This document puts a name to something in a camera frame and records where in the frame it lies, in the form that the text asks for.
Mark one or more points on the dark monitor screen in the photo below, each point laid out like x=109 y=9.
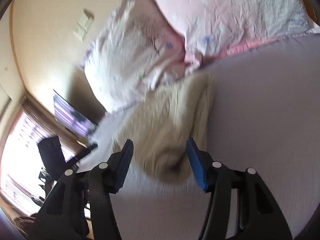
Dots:
x=72 y=119

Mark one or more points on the black chair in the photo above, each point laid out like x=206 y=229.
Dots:
x=53 y=158

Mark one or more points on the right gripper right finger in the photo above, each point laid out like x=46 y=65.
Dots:
x=258 y=215

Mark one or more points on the pink floral pillow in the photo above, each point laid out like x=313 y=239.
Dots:
x=221 y=28
x=135 y=52

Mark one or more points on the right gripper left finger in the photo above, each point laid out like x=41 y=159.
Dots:
x=62 y=214

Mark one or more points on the beige cable-knit sweater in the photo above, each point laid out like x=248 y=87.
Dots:
x=161 y=125

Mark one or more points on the lilac bed sheet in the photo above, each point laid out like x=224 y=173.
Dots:
x=265 y=116

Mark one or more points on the white wall switch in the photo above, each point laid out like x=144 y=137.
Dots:
x=83 y=25

